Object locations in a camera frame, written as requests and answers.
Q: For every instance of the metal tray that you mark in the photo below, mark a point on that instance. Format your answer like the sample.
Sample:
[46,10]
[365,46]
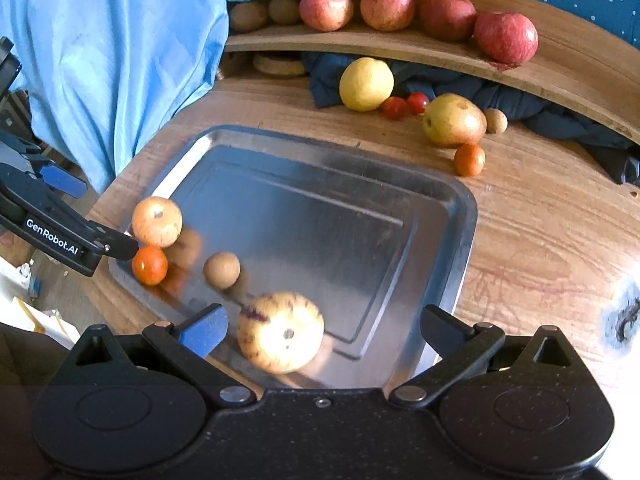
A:
[320,230]

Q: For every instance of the small orange tangerine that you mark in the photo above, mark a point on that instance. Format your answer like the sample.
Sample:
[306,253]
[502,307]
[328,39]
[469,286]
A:
[149,265]
[469,160]

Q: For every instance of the pale orange citrus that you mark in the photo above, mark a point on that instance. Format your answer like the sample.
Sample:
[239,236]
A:
[156,221]

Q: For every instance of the dark red apple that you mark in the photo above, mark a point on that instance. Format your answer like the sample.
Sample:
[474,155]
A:
[446,15]

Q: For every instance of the curved wooden shelf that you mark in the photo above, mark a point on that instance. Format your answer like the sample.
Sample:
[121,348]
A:
[575,65]

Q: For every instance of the yellow fruit under shelf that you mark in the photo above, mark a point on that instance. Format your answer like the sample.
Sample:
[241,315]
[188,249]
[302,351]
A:
[277,65]

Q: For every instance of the small tan longan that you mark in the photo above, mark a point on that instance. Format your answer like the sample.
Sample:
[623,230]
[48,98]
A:
[496,121]
[221,270]

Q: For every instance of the red striped apple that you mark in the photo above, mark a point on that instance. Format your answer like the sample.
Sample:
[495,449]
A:
[326,12]
[387,8]

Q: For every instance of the red cherry tomato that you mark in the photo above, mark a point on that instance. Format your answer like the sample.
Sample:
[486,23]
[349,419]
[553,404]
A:
[395,108]
[418,103]

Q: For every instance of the light blue garment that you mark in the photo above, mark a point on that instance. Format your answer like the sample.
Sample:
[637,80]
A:
[125,60]

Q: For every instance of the dark blue padded jacket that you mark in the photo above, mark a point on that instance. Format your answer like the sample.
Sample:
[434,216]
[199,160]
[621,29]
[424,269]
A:
[560,125]

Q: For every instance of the striped pepino melon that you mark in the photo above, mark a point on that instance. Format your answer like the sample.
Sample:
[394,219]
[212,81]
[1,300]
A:
[280,332]

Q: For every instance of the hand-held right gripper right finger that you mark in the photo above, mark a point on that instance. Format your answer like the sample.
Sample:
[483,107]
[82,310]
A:
[441,331]

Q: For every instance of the brown kiwi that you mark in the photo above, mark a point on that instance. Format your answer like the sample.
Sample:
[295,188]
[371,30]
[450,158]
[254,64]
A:
[285,8]
[248,16]

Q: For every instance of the yellow lemon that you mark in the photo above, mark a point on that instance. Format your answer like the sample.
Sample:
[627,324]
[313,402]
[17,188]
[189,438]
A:
[366,84]

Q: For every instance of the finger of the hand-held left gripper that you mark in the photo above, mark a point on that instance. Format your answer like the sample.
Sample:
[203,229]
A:
[65,237]
[62,180]

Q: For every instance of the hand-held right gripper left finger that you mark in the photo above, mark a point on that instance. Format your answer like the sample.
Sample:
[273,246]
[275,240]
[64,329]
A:
[205,331]

